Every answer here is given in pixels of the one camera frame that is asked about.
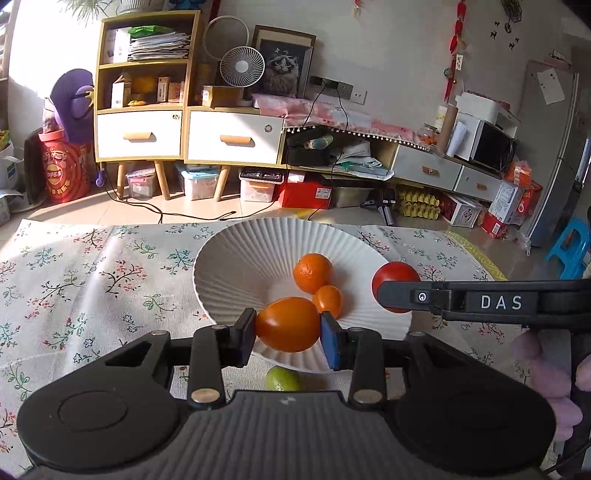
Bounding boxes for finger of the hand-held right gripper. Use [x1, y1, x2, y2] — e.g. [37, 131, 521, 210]
[376, 280, 463, 319]

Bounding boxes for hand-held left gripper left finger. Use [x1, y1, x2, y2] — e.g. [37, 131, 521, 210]
[105, 308, 257, 409]

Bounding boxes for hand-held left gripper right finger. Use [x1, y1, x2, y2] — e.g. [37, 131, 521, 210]
[321, 311, 468, 412]

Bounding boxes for red tomato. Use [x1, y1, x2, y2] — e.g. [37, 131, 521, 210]
[372, 261, 422, 315]

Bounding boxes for orange tomato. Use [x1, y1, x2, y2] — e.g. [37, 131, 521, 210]
[255, 296, 322, 353]

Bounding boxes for white ribbed plate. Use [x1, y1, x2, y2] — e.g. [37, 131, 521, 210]
[192, 218, 419, 374]

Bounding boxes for person's right hand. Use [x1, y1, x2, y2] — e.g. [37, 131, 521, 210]
[510, 329, 584, 442]

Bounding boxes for blue plastic stool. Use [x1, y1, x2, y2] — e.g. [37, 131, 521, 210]
[544, 218, 591, 280]

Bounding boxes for orange mandarin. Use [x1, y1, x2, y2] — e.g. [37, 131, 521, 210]
[293, 253, 334, 295]

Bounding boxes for yellow egg carton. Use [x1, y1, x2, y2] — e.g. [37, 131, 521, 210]
[397, 186, 444, 220]

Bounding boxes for red and white carton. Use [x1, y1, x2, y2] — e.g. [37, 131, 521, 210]
[442, 191, 484, 227]

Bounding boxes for long white drawer cabinet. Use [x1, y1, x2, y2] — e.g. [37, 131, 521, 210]
[392, 143, 505, 203]

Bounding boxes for red box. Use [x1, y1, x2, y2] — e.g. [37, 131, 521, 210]
[279, 172, 334, 210]

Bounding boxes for refrigerator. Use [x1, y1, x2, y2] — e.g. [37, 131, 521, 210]
[525, 60, 591, 251]

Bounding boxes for clear storage box black lid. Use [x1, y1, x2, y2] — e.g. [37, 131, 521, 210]
[239, 168, 284, 203]

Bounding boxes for floral tablecloth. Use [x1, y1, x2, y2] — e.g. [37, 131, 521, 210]
[0, 218, 575, 480]

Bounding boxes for clear storage box blue lid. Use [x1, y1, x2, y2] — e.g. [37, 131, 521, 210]
[177, 164, 221, 201]

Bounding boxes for black microwave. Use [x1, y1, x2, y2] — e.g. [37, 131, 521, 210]
[470, 120, 519, 175]

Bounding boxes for cardboard tube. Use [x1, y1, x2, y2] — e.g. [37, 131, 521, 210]
[436, 104, 458, 156]

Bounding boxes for black bag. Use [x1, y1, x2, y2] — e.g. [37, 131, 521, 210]
[286, 128, 339, 167]

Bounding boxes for pink fringed cloth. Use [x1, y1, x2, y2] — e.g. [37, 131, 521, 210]
[252, 93, 444, 149]

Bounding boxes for low wooden drawer cabinet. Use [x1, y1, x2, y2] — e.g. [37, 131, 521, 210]
[184, 106, 288, 191]

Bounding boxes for white box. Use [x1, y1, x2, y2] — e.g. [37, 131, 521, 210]
[455, 92, 521, 138]

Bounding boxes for tall wooden shelf cabinet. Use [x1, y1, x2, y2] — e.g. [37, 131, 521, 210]
[95, 10, 202, 200]

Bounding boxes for cardboard box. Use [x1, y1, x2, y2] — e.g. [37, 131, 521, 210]
[201, 85, 242, 108]

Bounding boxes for red round drum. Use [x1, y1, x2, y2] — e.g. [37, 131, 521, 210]
[38, 129, 93, 206]

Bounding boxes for red hanging decoration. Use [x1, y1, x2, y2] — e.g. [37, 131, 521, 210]
[444, 0, 467, 103]

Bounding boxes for framed cat picture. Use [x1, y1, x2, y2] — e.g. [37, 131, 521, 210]
[249, 25, 317, 98]

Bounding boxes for small white desk fan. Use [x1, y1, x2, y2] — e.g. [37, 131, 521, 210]
[219, 46, 266, 105]

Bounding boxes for black heater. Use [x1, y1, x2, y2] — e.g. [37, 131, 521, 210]
[23, 129, 47, 200]

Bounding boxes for purple hat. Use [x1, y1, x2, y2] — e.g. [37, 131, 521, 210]
[48, 69, 96, 144]

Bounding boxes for stack of papers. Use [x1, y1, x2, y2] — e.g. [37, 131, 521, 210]
[128, 31, 191, 62]

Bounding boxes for large white fan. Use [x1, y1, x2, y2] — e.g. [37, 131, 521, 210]
[203, 16, 250, 62]

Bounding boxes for wall power outlets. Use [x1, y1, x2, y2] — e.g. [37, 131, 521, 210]
[308, 76, 368, 103]

